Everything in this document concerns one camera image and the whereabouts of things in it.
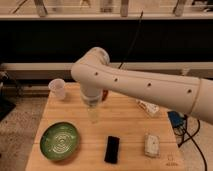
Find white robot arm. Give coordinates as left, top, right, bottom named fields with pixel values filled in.
left=71, top=47, right=213, bottom=125

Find black rectangular block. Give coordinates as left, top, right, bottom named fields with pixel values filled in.
left=104, top=136, right=120, bottom=164

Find small red-brown object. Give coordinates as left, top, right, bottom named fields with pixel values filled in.
left=102, top=90, right=109, bottom=101

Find blue connector box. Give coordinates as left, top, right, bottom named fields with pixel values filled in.
left=168, top=111, right=184, bottom=128

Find black object at left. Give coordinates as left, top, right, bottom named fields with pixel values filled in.
left=0, top=71, right=16, bottom=122

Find black floor cables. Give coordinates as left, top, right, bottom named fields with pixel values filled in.
left=173, top=114, right=208, bottom=171

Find green glass plate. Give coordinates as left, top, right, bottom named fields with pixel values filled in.
left=40, top=122, right=80, bottom=161

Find translucent plastic cup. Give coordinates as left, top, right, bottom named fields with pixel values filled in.
left=48, top=78, right=66, bottom=100

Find black hanging cable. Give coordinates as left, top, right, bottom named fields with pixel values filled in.
left=117, top=10, right=145, bottom=70

